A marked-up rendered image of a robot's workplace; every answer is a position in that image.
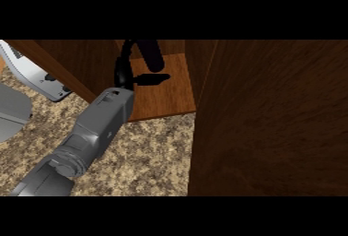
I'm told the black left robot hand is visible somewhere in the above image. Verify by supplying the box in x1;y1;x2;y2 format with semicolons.
114;39;173;91

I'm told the brown wooden cabinet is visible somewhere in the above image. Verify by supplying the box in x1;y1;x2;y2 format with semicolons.
5;39;199;123

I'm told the dark brown cabinet door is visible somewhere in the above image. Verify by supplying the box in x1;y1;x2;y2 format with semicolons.
183;39;348;197

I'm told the white toaster appliance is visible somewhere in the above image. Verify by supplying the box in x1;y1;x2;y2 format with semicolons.
0;40;75;103

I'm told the grey round basin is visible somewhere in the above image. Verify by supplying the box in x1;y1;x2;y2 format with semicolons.
0;82;34;144

